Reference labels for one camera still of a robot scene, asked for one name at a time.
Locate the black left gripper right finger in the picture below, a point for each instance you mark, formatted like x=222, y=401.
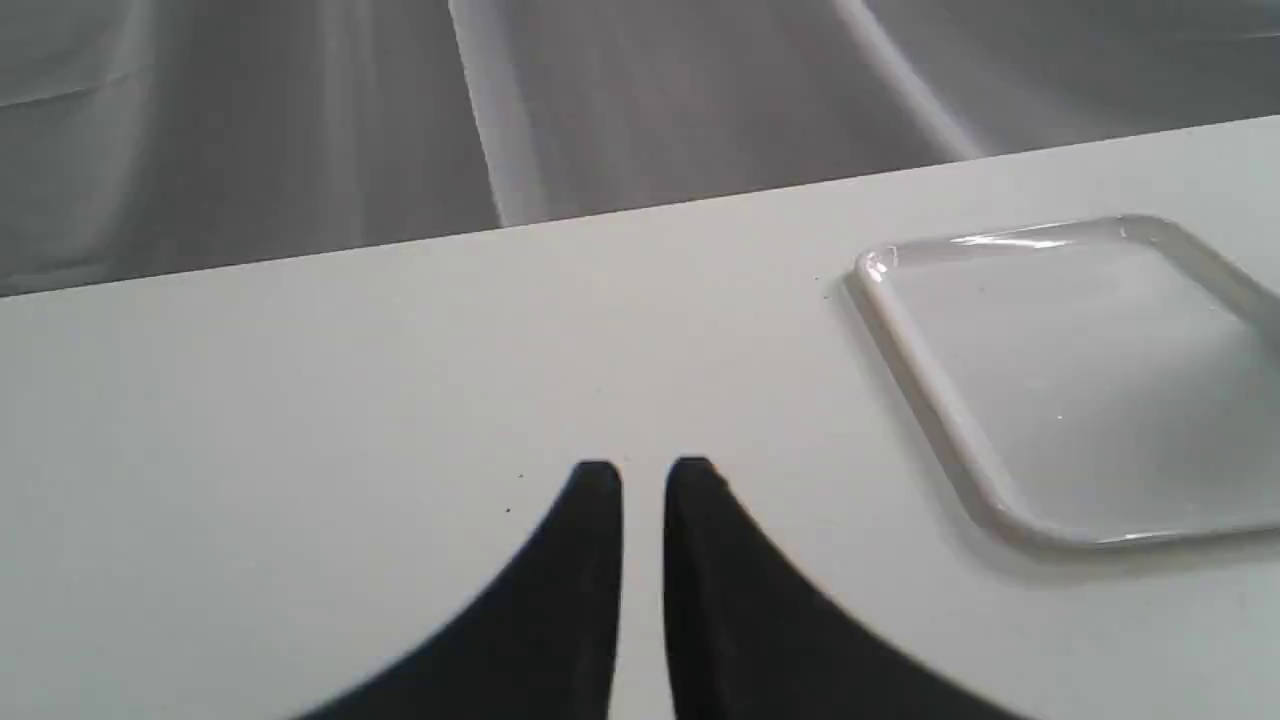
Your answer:
x=749, y=637

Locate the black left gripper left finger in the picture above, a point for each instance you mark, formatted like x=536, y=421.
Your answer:
x=539, y=642

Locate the white rectangular plastic tray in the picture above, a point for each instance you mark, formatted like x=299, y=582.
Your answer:
x=1099, y=383

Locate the grey backdrop cloth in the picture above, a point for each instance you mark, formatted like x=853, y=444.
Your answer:
x=155, y=137

